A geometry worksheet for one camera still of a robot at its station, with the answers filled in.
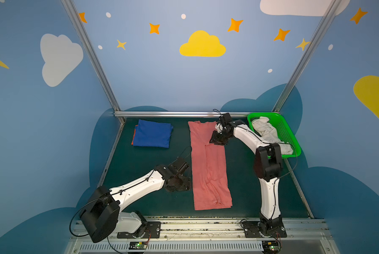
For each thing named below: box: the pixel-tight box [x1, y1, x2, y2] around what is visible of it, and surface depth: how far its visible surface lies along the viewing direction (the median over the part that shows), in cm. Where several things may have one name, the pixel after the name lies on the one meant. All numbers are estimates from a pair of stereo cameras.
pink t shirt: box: [187, 120, 233, 211], surface depth 94 cm
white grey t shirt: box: [251, 115, 294, 155], surface depth 113 cm
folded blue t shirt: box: [132, 119, 174, 149], surface depth 110 cm
